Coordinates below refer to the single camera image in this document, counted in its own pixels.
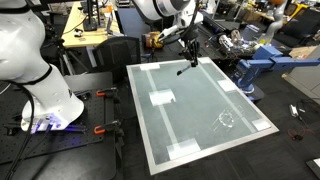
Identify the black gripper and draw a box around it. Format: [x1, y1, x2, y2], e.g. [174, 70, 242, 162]
[181, 30, 201, 68]

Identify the clear drinking glass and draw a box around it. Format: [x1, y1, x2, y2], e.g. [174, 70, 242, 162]
[211, 110, 237, 130]

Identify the electronics clutter pile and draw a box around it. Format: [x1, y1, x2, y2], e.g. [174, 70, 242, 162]
[206, 29, 258, 57]

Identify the yellow orange spool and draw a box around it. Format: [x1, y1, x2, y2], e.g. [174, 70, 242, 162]
[142, 31, 165, 50]

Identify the black mesh back chair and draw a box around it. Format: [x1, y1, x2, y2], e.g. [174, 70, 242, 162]
[91, 35, 142, 85]

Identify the black monitor stand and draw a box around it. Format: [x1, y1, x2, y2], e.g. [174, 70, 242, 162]
[82, 0, 100, 33]

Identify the white power adapter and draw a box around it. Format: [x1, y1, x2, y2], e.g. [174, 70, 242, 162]
[289, 103, 300, 118]

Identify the black padded armchair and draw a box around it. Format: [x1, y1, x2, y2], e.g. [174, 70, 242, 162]
[282, 7, 320, 48]

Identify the light wooden desk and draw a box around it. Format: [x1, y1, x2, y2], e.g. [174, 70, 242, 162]
[61, 1, 121, 50]

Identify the white flat box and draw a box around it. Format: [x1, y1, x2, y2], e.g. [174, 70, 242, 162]
[305, 157, 320, 180]

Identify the orange handled black clamp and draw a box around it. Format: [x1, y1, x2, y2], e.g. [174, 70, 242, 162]
[95, 86, 121, 105]
[93, 119, 125, 138]

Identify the black camera tripod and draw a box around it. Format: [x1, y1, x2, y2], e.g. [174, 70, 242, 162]
[49, 37, 91, 77]

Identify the red thin cable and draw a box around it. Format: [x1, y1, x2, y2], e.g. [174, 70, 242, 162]
[286, 127, 316, 141]

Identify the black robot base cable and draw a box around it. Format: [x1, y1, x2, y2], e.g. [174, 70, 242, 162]
[2, 80, 37, 180]

